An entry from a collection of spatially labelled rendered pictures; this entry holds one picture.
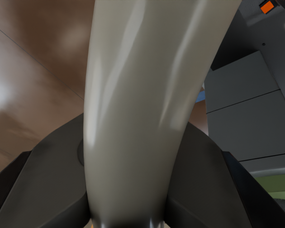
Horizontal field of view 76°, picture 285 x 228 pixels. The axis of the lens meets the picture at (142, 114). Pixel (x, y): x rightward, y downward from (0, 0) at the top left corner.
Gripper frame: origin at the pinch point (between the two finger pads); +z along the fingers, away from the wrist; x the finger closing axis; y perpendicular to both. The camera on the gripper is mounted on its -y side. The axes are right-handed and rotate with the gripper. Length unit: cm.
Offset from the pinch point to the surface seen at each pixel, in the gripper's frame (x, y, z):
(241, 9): 62, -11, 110
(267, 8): 74, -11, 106
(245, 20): 67, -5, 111
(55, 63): -70, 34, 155
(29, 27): -81, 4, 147
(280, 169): 59, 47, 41
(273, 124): 65, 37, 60
